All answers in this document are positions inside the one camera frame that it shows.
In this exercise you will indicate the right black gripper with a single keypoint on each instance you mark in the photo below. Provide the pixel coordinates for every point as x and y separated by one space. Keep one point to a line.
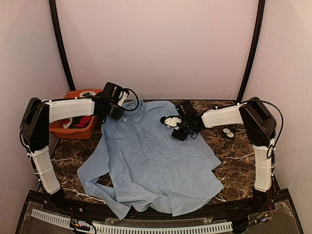
182 135

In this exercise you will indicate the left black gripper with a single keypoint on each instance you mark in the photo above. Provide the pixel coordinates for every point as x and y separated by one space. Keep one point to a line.
117 116

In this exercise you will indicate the light blue shirt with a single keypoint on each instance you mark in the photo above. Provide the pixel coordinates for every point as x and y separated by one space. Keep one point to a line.
137 164

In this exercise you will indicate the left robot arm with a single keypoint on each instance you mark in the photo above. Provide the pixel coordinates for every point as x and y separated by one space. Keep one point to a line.
34 127

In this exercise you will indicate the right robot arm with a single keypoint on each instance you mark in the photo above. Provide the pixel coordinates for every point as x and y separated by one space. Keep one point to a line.
259 124

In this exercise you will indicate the black brooch holder stand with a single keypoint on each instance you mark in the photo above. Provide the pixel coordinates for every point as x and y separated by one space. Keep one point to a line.
231 125

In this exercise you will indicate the white cloth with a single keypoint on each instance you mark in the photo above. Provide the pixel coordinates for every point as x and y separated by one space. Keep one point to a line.
87 94

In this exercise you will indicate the red cloth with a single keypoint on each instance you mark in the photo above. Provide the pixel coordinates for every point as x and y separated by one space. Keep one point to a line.
80 122

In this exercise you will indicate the orange plastic basket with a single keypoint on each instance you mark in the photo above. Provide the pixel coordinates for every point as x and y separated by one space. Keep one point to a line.
72 117

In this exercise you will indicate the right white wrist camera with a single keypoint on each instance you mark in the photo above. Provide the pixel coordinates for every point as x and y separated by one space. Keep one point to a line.
171 121

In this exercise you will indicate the black left frame pole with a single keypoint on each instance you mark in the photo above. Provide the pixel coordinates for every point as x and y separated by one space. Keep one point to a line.
60 44

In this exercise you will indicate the black frame pole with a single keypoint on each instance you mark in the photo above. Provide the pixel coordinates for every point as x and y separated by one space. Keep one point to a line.
252 51
60 44

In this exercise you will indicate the black right frame pole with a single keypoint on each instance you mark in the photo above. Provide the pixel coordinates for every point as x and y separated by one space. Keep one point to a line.
252 51

